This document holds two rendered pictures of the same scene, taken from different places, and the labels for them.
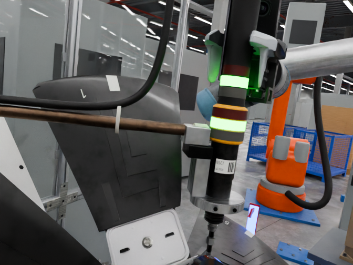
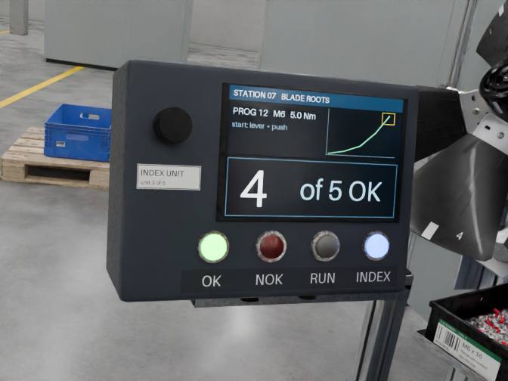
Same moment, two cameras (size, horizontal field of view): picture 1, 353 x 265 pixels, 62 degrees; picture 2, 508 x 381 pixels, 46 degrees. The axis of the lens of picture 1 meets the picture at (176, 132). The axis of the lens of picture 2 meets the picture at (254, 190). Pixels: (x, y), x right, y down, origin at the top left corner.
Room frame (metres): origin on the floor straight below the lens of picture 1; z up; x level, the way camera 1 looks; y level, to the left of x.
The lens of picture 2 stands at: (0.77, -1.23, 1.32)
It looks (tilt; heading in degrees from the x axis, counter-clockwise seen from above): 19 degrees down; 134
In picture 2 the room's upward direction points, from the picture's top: 8 degrees clockwise
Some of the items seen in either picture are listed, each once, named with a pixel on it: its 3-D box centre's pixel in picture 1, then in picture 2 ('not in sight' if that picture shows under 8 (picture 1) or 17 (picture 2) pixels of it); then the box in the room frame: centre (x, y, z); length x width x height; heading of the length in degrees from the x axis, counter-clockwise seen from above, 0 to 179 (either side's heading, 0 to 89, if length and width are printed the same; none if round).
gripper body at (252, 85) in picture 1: (253, 73); not in sight; (0.47, -0.11, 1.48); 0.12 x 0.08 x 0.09; 155
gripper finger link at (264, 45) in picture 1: (260, 62); not in sight; (0.36, -0.09, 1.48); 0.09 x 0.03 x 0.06; 165
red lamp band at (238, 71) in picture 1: (236, 71); not in sight; (0.37, -0.06, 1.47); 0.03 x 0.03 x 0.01
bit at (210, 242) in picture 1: (209, 245); not in sight; (0.37, -0.06, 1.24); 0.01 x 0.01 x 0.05
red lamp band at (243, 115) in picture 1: (229, 113); not in sight; (0.37, -0.06, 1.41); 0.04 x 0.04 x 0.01
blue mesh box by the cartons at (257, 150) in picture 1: (277, 143); not in sight; (7.29, -2.51, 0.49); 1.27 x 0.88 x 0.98; 137
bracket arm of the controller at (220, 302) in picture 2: not in sight; (305, 283); (0.43, -0.79, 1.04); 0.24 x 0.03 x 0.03; 65
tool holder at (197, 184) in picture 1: (214, 166); not in sight; (0.37, -0.05, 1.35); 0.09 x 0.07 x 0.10; 100
